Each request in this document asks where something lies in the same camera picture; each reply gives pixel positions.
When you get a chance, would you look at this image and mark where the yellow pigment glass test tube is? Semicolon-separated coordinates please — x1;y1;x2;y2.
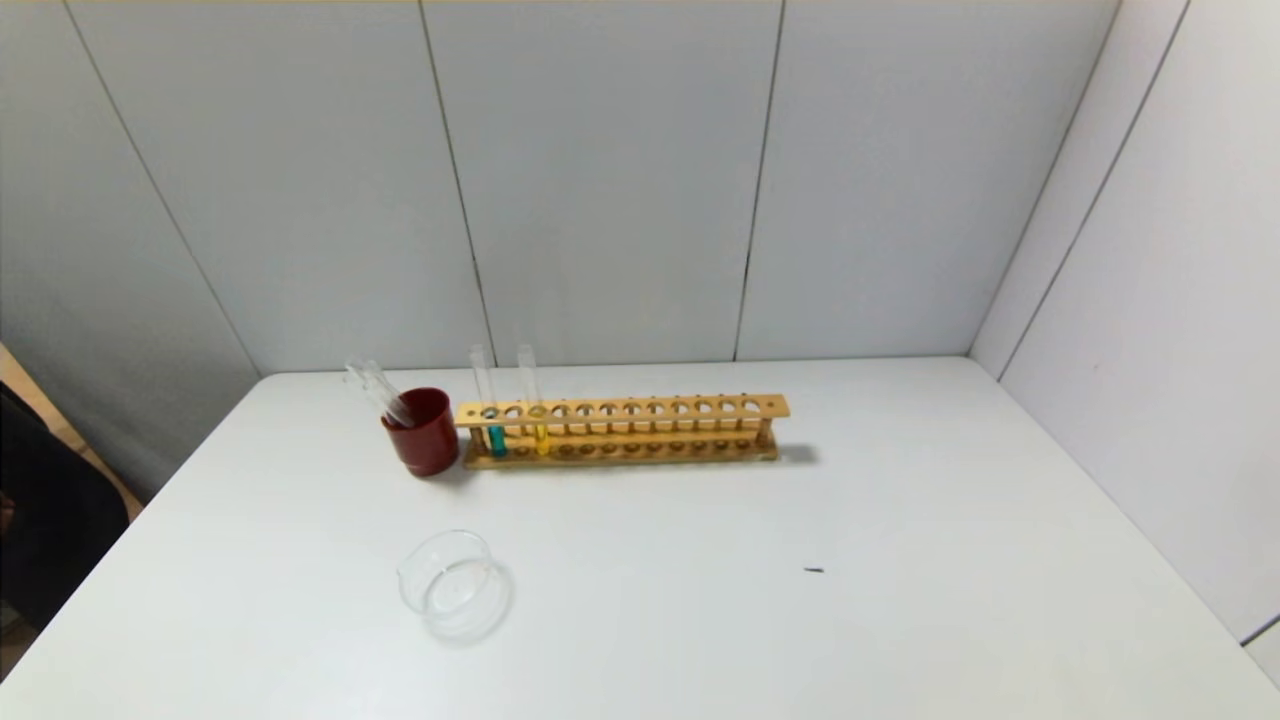
517;344;551;457

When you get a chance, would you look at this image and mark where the blue pigment glass test tube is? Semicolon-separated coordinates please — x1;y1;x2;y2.
470;345;508;459

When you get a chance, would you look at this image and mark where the wooden test tube rack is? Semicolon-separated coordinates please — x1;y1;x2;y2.
455;393;791;471

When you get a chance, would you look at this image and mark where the empty clear glass test tube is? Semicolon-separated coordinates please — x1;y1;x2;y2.
362;358;416;426
345;362;406;429

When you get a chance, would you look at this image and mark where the red plastic cup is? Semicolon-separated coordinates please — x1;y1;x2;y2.
380;387;460;478

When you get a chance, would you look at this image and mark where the clear glass dish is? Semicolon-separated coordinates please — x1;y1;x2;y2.
397;530;513;643

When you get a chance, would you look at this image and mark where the person's black trousered leg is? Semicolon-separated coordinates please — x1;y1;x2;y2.
0;380;131;633

